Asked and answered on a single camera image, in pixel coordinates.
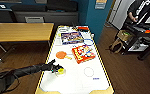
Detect white blue-rimmed bowl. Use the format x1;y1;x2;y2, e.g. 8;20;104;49
83;37;94;46

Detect yellow-green plastic cup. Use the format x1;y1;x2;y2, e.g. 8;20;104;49
56;66;67;76

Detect blue board game box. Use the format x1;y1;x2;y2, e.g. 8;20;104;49
60;31;85;46

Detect wooden table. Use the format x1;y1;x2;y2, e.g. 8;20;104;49
0;22;55;63

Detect black wheeled cart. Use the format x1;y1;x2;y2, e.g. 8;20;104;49
118;19;150;56

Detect brown and black bag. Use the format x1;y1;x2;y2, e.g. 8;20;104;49
108;30;130;55

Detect small orange object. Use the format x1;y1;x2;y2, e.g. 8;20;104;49
144;29;150;35

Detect low dark grey sofa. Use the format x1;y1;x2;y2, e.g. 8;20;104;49
0;9;14;24

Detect yellow paper wall sign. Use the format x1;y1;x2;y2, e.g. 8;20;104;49
94;0;108;10

